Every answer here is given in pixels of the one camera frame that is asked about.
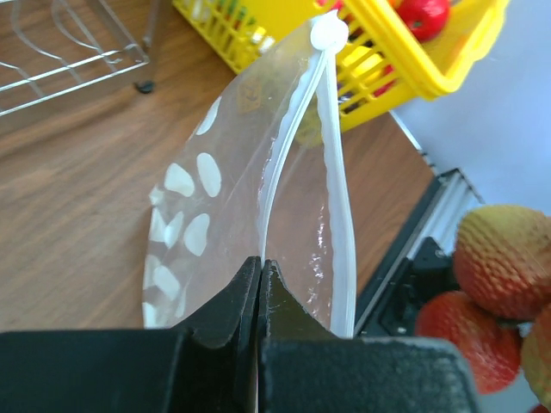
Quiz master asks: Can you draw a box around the yellow plastic basket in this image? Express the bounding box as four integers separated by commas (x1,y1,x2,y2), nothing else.
173,1,508,131

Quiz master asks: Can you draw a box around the metal dish rack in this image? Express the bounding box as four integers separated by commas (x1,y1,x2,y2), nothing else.
1,1,170,131

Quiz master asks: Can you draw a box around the aluminium rail frame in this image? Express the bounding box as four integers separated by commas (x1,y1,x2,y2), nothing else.
387,109,487,259

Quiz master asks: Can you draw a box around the toy strawberry bunch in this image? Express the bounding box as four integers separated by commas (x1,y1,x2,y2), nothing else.
415,204,550,412

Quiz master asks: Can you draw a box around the red toy apple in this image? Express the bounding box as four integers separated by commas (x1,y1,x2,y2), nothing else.
395,0,451,42

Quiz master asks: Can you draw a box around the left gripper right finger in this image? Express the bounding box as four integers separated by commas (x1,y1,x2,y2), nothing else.
257,261,480,412

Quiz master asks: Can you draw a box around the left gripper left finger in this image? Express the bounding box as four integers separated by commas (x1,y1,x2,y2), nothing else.
1,256,262,412

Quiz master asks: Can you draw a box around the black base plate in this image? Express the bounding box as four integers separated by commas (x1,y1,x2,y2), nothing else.
354,170,461,336

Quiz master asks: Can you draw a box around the polka dot zip bag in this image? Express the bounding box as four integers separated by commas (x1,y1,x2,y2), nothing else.
142,12,356,337

